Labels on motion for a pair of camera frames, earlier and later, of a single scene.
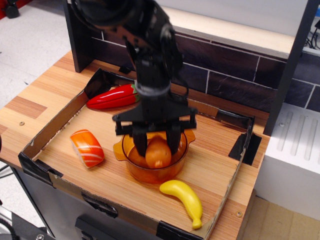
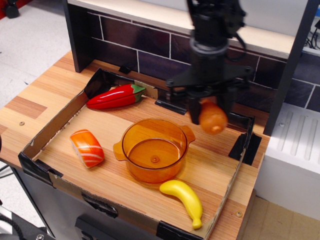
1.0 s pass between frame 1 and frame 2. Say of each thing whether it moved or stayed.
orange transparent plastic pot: stayed
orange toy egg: moved
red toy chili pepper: stayed
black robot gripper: moved
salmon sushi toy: stayed
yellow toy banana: stayed
